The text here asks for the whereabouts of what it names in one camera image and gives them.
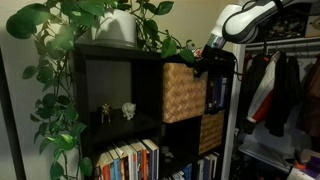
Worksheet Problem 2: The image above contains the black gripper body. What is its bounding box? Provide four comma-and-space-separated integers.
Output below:
193, 44, 236, 78

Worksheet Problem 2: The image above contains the wooden parquet table top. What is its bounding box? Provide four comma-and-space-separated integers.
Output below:
162, 61, 208, 124

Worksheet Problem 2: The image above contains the brown woven basket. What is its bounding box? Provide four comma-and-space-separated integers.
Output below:
198, 109, 226, 155

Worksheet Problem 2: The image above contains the light blue white book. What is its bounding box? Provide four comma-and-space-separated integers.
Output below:
221, 77, 228, 108

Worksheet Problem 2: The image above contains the navy book with title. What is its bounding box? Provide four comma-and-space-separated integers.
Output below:
213, 76, 223, 110

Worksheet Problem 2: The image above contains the dark picture cover book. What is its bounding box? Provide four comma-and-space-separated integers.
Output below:
206, 78, 215, 113

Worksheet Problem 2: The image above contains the dark maroon garment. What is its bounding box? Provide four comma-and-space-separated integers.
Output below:
237, 53, 264, 136

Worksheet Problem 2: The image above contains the white red jacket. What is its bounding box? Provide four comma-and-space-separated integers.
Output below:
245, 51, 283, 125

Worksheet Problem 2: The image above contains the white closet rod shelf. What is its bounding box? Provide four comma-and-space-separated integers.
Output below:
245, 36, 320, 53

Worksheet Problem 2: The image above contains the row of books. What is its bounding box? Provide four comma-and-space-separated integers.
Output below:
72, 42, 236, 180

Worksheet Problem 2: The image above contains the dark patterned box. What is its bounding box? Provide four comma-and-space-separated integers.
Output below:
256, 9, 309, 44

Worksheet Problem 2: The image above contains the black jacket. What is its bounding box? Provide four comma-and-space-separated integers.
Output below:
264, 51, 304, 138

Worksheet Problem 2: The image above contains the white elephant figurine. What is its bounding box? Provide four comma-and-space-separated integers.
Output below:
121, 101, 137, 121

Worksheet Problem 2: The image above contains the white plant pot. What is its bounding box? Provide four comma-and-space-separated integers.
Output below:
90, 8, 138, 50

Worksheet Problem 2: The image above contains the tan box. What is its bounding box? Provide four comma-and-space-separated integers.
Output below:
304, 11, 320, 38

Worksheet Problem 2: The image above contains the brown coat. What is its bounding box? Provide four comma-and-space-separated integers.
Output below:
295, 54, 320, 139

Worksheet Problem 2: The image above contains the white low shelf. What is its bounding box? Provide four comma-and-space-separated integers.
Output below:
237, 141, 294, 174

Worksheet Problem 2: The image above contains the orange spine book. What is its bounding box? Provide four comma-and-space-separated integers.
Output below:
138, 139, 149, 180

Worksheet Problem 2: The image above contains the grey blue book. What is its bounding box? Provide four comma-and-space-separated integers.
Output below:
129, 141, 144, 180

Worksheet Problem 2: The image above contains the small orange item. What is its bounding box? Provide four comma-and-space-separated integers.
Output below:
293, 159, 307, 170

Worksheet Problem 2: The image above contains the white plastic object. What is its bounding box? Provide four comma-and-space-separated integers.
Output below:
285, 166, 320, 180

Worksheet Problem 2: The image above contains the purple item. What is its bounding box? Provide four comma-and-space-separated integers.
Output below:
305, 155, 320, 173

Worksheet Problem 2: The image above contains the brown book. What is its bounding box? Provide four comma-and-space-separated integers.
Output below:
118, 146, 127, 180

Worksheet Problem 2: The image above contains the orange red book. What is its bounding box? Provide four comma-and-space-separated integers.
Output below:
100, 156, 112, 180

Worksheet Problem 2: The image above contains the green pothos plant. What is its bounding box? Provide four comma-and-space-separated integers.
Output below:
5, 0, 196, 180

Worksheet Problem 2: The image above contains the dark door strip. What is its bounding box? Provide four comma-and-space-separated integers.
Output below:
0, 49, 27, 180

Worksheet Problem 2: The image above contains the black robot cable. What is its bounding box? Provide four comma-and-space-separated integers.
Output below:
232, 54, 245, 82

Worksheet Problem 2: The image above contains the white door frame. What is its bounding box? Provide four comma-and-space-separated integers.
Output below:
221, 43, 249, 180

